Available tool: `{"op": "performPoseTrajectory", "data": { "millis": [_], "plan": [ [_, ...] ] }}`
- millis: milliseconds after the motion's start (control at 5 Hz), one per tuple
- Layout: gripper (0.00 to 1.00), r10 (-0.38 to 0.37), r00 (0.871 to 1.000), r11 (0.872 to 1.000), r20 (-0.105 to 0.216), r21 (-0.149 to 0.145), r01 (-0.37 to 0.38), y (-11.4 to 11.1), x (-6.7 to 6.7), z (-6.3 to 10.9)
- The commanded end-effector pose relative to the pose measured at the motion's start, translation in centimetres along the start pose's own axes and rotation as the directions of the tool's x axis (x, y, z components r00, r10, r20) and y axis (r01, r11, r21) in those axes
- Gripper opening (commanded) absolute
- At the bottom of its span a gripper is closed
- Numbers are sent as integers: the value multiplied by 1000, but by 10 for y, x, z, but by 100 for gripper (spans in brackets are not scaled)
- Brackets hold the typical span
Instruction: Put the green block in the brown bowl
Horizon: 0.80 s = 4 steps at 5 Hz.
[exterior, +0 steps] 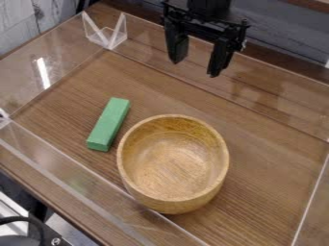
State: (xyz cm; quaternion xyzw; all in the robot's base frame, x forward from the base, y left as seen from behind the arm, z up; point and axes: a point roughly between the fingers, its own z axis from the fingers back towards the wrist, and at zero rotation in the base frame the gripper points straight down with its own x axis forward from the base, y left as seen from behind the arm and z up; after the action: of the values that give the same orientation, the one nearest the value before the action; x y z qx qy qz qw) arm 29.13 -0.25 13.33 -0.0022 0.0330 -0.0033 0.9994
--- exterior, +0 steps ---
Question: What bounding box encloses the brown wooden bowl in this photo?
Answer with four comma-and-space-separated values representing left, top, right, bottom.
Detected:
117, 114, 231, 214

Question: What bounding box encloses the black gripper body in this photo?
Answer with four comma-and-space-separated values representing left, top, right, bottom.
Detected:
162, 0, 251, 52

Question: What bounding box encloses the green rectangular block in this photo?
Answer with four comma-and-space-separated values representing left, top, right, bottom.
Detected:
86, 97, 130, 152

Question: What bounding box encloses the black metal bracket with screw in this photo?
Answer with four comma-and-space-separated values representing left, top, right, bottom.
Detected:
27, 213, 73, 246

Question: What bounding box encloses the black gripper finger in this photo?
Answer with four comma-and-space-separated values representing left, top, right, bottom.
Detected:
165, 18, 189, 63
208, 37, 235, 78

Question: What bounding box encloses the clear acrylic corner bracket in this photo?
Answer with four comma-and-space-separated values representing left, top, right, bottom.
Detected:
82, 12, 128, 50

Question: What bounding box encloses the black cable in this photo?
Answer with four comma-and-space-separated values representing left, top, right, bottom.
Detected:
0, 216, 47, 246

